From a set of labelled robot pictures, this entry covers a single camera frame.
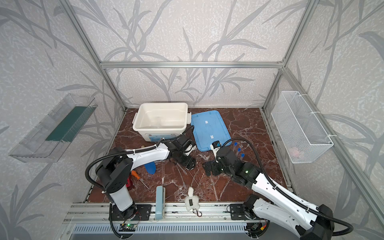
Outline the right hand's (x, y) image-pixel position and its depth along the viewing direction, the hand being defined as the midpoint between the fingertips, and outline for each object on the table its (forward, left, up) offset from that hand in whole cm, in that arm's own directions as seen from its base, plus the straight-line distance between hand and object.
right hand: (210, 157), depth 76 cm
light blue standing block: (-19, +25, -11) cm, 33 cm away
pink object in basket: (0, -42, +4) cm, 42 cm away
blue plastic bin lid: (+31, 0, -16) cm, 35 cm away
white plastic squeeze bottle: (-18, +10, -11) cm, 23 cm away
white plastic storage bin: (+38, +39, -17) cm, 57 cm away
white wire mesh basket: (-1, -38, +19) cm, 43 cm away
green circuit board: (-29, +40, -16) cm, 52 cm away
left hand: (+4, +10, -12) cm, 16 cm away
